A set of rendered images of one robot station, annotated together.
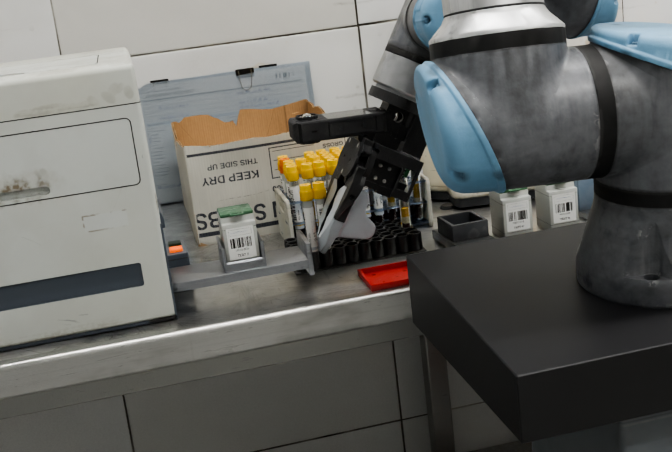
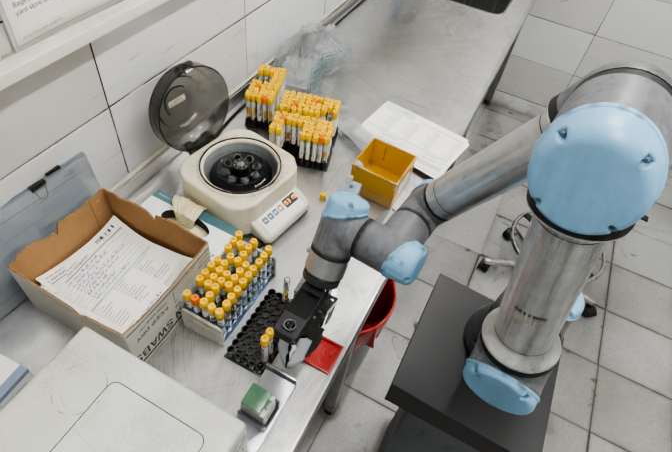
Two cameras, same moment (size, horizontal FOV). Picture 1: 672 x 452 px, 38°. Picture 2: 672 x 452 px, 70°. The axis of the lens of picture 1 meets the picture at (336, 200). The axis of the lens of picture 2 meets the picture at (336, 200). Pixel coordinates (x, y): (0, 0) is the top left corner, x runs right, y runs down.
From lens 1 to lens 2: 1.12 m
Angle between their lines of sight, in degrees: 58
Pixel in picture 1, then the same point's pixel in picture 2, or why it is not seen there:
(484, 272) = (441, 381)
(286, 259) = (281, 392)
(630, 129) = not seen: hidden behind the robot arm
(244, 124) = (64, 230)
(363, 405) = not seen: hidden behind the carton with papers
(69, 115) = not seen: outside the picture
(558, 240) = (436, 328)
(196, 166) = (132, 337)
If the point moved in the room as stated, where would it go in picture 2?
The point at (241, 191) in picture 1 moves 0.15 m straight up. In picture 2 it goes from (159, 324) to (145, 282)
